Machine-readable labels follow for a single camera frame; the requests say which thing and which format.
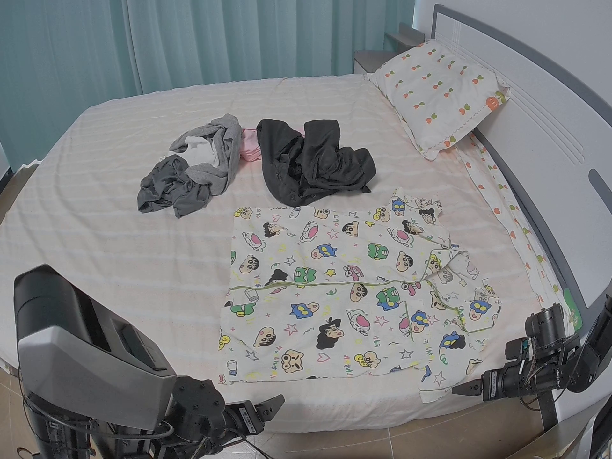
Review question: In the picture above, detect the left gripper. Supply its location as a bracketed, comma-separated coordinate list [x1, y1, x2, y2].
[226, 393, 287, 437]

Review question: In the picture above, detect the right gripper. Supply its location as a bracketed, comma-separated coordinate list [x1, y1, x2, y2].
[451, 365, 530, 402]

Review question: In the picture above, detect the white printed pyjama top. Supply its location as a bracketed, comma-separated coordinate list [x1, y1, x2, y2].
[219, 187, 503, 404]

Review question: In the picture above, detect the bed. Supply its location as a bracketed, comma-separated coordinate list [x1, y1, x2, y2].
[0, 4, 612, 441]

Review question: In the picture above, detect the dark grey garment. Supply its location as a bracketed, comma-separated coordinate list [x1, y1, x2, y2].
[137, 155, 211, 218]

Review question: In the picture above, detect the black buttoned shirt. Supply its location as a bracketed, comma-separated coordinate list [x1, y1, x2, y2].
[256, 119, 376, 208]

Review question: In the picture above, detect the pink garment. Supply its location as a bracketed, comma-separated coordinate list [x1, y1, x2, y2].
[240, 128, 262, 162]

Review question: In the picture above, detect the white garment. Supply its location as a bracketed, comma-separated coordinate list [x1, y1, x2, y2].
[182, 134, 222, 168]

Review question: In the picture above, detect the light grey garment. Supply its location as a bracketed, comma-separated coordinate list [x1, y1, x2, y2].
[168, 114, 243, 197]

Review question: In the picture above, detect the white printed pillow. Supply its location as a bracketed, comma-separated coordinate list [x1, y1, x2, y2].
[368, 39, 511, 161]

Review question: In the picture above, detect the grey bedside table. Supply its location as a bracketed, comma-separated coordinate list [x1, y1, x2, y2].
[354, 22, 426, 74]

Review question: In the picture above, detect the blue-green curtain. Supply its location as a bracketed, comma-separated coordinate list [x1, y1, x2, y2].
[0, 0, 418, 173]

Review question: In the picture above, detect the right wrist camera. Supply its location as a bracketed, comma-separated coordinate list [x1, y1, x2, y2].
[505, 338, 528, 368]

